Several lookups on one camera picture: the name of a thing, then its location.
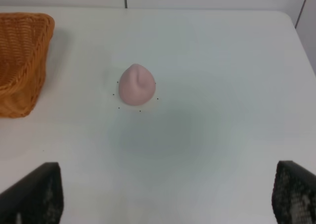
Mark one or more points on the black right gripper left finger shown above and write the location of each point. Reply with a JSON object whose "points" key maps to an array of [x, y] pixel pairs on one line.
{"points": [[35, 199]]}

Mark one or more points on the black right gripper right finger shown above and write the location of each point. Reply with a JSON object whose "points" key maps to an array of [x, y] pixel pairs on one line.
{"points": [[294, 194]]}

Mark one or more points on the pink peach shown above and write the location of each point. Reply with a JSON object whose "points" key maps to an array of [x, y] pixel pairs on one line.
{"points": [[136, 85]]}

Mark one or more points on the orange wicker basket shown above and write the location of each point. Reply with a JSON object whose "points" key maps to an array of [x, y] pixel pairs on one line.
{"points": [[24, 44]]}

